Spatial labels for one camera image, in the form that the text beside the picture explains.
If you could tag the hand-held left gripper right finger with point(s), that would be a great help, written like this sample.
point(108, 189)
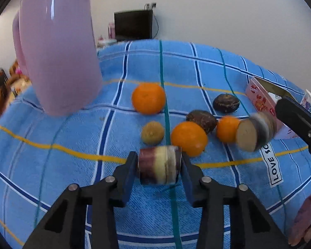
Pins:
point(188, 184)

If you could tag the pink bottle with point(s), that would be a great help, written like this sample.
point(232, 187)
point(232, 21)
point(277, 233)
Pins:
point(111, 30)

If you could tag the pink mug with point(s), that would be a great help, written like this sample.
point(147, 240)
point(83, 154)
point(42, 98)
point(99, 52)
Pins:
point(59, 44)

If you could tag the dark brown round tuber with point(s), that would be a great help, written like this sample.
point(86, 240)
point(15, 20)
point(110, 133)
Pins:
point(226, 103)

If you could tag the white printed cup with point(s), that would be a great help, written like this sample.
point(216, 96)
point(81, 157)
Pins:
point(308, 103)

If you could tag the purple round tuber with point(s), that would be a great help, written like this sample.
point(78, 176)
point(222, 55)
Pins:
point(202, 120)

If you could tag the person's right hand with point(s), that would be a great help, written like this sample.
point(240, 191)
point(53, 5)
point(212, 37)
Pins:
point(304, 217)

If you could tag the pink tin box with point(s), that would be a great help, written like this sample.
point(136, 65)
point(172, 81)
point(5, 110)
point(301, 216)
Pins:
point(259, 98)

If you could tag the white television stand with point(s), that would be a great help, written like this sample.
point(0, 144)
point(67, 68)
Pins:
point(103, 42)

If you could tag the small orange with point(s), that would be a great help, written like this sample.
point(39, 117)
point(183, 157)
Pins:
point(189, 138)
point(226, 129)

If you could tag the brown kiwi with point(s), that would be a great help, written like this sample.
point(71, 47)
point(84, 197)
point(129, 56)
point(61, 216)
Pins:
point(152, 133)

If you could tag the large orange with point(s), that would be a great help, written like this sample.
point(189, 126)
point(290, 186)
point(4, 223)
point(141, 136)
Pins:
point(148, 98)

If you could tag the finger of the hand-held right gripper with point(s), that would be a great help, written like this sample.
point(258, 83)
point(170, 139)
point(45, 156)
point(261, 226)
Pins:
point(298, 120)

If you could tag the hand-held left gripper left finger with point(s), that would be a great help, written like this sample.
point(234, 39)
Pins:
point(132, 179)

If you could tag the black television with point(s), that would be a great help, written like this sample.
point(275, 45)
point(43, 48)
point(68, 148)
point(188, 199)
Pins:
point(133, 24)

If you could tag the blue plaid blanket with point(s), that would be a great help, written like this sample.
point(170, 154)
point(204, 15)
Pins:
point(67, 134)

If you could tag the wall power socket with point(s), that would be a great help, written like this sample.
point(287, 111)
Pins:
point(150, 5)

